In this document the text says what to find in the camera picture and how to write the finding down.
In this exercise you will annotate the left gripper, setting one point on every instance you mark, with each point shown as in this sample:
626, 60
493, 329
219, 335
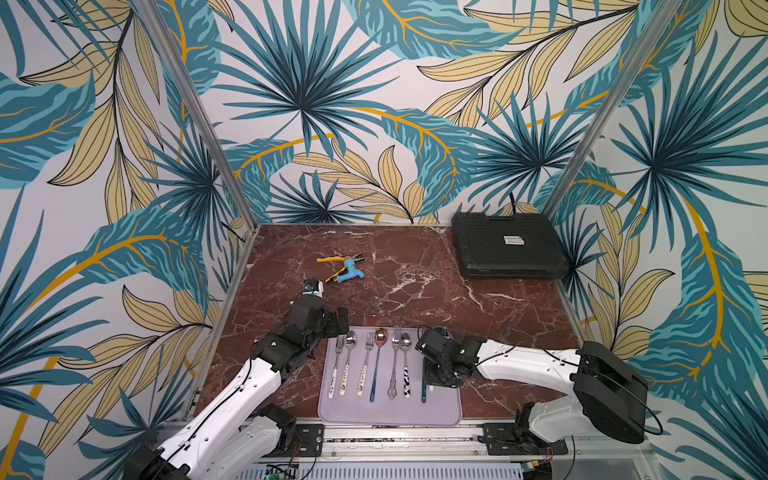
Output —
333, 328

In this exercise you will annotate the yellow handled pliers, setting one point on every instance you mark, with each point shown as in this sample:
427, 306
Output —
359, 257

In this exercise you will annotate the aluminium front rail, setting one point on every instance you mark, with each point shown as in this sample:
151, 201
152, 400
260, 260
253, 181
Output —
359, 452

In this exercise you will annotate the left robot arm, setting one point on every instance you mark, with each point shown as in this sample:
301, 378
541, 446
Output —
235, 429

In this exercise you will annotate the blue glue gun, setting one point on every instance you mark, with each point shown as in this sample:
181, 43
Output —
349, 272

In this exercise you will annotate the cartoon handle spoon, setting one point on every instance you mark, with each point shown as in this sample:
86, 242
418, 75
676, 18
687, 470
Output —
350, 344

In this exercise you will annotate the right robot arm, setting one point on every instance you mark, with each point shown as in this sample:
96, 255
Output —
600, 392

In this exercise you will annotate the white Pochacco handle fork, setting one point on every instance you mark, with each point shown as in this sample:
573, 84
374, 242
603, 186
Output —
339, 347

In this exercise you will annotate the cow pattern handle spoon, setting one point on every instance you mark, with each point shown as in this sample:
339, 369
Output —
405, 345

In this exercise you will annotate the rainbow iridescent spoon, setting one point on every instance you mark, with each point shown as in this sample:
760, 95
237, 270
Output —
380, 339

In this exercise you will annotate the ornate silver fork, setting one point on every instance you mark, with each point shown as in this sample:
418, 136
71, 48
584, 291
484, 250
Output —
395, 343

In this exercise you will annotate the lilac placemat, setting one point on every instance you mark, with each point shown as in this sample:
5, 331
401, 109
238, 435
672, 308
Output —
442, 409

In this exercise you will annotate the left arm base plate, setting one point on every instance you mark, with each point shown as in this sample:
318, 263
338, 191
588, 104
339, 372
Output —
296, 439

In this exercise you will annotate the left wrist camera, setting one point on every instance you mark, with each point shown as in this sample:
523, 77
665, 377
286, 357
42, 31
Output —
313, 287

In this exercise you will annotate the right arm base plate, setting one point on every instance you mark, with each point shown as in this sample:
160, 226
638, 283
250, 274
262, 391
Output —
515, 439

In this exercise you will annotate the black tool case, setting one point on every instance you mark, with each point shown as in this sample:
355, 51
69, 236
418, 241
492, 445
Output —
519, 246

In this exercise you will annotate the green handle fork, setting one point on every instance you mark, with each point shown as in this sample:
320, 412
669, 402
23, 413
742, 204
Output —
424, 385

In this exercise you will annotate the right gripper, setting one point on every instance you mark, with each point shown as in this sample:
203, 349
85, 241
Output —
432, 349

